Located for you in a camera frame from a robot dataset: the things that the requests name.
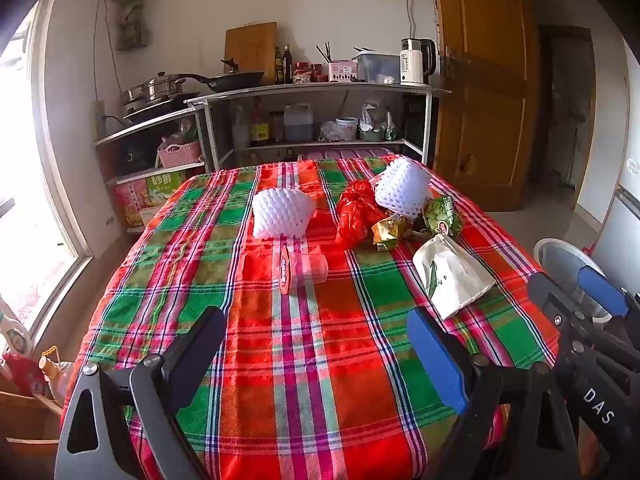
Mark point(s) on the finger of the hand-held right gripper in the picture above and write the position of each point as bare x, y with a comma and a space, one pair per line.
560, 310
602, 290

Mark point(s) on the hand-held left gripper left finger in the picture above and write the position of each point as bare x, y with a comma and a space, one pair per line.
195, 355

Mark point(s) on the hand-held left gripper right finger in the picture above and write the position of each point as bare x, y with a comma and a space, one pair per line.
435, 355

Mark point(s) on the white round trash bin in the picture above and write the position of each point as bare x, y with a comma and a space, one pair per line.
555, 260

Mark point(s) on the white paper bag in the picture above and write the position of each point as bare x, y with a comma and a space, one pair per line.
450, 275

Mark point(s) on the gold snack wrapper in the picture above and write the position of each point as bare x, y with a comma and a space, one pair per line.
390, 232

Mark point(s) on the green snack wrapper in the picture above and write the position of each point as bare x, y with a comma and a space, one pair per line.
442, 215

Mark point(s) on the clear plastic cup red label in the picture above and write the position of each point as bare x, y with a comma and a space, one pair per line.
307, 270

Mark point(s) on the red plastic bag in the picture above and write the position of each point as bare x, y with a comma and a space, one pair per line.
355, 215

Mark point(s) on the white foam fruit net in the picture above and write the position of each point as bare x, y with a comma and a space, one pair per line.
282, 212
402, 185

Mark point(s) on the silver refrigerator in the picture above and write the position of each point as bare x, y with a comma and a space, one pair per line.
625, 220

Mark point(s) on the red green plaid tablecloth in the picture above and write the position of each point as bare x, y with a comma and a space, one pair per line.
300, 360

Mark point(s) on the oil bottle with gold cap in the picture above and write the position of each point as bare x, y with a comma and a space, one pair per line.
55, 375

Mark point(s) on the green pink cardboard box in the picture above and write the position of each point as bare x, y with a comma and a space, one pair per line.
150, 195

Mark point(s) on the white green detergent bottle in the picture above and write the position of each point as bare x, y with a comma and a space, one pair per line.
15, 335

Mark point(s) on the wooden crate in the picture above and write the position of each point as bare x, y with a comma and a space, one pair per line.
25, 425

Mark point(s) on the pink woven basket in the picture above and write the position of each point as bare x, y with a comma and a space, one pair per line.
180, 155

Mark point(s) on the black rice cooker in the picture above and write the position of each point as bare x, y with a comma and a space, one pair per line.
134, 156

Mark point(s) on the storage bin with pink lid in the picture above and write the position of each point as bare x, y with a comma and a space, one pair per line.
345, 154

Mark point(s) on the clear plastic bottle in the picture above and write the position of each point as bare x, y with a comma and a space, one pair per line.
241, 130

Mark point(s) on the green white packet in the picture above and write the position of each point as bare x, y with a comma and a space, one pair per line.
390, 127

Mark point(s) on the low white metal shelf rack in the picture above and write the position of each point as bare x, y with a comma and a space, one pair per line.
150, 125

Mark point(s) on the soy sauce bottle yellow label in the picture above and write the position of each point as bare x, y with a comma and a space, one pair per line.
259, 127

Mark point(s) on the wooden door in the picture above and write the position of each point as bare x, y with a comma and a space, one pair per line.
480, 85

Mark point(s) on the white plastic tub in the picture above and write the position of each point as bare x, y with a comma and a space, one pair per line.
347, 129

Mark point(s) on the window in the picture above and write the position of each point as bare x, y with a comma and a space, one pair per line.
20, 185

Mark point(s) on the white printed snack bag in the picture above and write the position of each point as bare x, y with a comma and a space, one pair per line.
371, 117

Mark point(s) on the crumpled clear plastic bag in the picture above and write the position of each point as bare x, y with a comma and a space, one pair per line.
330, 132

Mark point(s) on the black induction cooker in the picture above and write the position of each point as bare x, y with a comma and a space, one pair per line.
150, 112

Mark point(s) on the clear jerry can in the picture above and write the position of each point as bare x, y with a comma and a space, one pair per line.
298, 125

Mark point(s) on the white power strip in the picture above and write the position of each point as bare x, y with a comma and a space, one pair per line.
99, 117

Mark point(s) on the steel steamer pot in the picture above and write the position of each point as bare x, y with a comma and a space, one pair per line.
160, 87

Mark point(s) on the black frying pan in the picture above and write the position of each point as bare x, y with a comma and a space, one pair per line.
235, 80

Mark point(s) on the tall white metal shelf rack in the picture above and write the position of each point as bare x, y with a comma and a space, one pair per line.
320, 91

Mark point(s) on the white electric kettle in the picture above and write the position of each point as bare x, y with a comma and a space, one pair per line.
412, 62

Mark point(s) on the clear lidded storage container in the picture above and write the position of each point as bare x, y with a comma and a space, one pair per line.
377, 67

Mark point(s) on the pink chopstick holder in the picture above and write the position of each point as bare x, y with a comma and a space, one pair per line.
342, 71

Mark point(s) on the green oil bottle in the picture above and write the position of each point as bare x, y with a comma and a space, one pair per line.
278, 67

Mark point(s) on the red sauce jar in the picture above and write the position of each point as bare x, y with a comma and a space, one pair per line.
301, 72
316, 72

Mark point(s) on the dark sauce bottle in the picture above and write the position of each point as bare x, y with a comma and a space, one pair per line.
287, 67

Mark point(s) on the wooden cutting board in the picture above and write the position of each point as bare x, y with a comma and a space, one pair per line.
250, 50

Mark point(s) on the black chopsticks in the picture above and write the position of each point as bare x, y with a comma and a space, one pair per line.
325, 52

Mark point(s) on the hanging knotted cloth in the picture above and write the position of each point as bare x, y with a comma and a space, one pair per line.
130, 15

